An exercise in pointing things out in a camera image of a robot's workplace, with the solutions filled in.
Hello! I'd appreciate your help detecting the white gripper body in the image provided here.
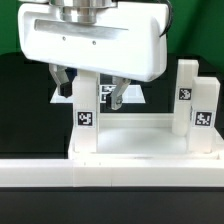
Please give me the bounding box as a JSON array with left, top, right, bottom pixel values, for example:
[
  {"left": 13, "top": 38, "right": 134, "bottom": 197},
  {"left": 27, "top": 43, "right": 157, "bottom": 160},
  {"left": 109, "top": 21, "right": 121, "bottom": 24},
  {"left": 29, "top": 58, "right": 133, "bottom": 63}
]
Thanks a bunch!
[{"left": 18, "top": 2, "right": 168, "bottom": 82}]

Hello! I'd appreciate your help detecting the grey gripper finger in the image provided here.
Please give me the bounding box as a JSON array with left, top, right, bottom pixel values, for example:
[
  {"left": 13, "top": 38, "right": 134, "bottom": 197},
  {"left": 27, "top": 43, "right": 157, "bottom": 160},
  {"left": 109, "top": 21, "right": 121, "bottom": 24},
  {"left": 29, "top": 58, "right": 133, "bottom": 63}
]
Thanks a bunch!
[
  {"left": 106, "top": 76, "right": 131, "bottom": 110},
  {"left": 49, "top": 64, "right": 72, "bottom": 98}
]

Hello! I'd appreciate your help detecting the white desk top tray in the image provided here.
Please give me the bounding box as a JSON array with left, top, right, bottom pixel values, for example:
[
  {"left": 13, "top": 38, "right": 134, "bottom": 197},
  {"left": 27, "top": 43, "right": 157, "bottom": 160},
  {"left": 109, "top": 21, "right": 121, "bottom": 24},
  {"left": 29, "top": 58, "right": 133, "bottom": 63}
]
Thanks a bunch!
[{"left": 68, "top": 113, "right": 224, "bottom": 160}]

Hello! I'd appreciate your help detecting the white L-shaped obstacle fence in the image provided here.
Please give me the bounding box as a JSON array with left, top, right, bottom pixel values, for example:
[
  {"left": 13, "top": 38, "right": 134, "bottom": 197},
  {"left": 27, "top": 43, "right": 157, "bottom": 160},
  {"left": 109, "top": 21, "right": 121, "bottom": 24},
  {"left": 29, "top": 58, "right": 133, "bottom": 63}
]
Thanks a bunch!
[{"left": 0, "top": 115, "right": 224, "bottom": 188}]

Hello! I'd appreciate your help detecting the white base marker plate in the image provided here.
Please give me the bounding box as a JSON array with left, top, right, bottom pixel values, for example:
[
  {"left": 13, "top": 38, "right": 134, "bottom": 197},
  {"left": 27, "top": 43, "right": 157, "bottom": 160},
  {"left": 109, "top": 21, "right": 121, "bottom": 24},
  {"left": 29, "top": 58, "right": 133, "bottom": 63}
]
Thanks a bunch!
[{"left": 50, "top": 73, "right": 145, "bottom": 106}]

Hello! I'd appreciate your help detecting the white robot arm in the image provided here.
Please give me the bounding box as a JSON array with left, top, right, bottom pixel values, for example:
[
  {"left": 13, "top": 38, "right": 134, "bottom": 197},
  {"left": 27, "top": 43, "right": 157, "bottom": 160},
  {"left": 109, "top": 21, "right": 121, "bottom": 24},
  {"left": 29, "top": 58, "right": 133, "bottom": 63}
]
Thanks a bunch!
[{"left": 18, "top": 0, "right": 173, "bottom": 110}]

